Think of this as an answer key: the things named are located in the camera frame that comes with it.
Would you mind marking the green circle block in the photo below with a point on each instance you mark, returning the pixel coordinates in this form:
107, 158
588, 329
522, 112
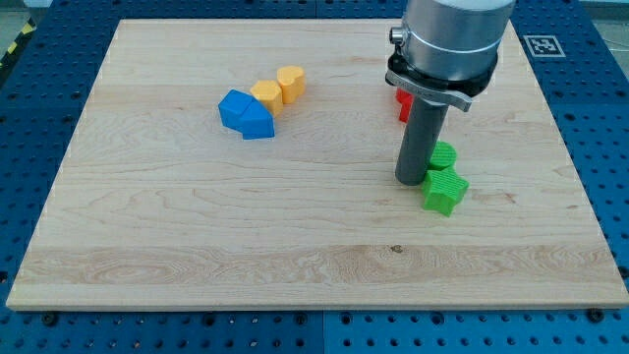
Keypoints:
443, 156

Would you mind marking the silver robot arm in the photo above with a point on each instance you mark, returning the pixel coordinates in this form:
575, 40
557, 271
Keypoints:
453, 40

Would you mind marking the red star block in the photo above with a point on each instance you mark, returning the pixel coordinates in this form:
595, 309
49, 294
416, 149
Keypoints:
406, 101

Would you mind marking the green star block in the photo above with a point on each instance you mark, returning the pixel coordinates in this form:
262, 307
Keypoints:
443, 190

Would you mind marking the blue pentagon block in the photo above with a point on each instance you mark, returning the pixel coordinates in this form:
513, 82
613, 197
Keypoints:
256, 122

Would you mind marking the yellow hexagon block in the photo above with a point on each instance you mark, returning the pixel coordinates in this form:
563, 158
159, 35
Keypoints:
269, 94

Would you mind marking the yellow heart block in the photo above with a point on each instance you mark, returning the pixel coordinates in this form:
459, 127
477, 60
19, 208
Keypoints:
292, 81

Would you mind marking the blue cube block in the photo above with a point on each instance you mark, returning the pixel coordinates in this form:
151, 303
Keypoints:
232, 107

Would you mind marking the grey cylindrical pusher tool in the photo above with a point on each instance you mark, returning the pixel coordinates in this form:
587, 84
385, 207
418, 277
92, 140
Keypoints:
421, 133

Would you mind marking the wooden board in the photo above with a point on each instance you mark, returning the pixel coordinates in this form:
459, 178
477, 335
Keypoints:
159, 207

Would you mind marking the black clamp with silver lever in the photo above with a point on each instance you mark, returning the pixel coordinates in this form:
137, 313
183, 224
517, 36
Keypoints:
459, 94

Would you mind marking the fiducial marker tag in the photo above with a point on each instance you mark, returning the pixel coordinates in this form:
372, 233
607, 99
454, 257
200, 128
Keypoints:
544, 46

